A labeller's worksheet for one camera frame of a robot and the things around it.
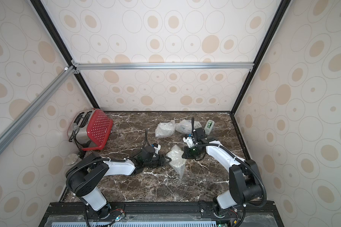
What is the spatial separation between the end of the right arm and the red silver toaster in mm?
580

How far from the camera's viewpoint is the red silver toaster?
0.89 meters

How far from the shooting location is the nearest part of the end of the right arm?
0.64 m

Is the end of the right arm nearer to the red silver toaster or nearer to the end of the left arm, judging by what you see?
the end of the left arm
